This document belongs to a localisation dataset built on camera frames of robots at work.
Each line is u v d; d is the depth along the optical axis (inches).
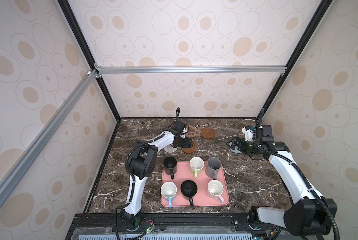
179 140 33.5
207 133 43.1
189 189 32.7
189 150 39.9
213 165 34.4
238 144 28.0
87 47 32.0
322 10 27.1
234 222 29.2
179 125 32.5
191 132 43.3
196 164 35.3
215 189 32.6
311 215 15.3
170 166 35.5
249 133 28.9
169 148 39.4
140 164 22.3
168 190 32.0
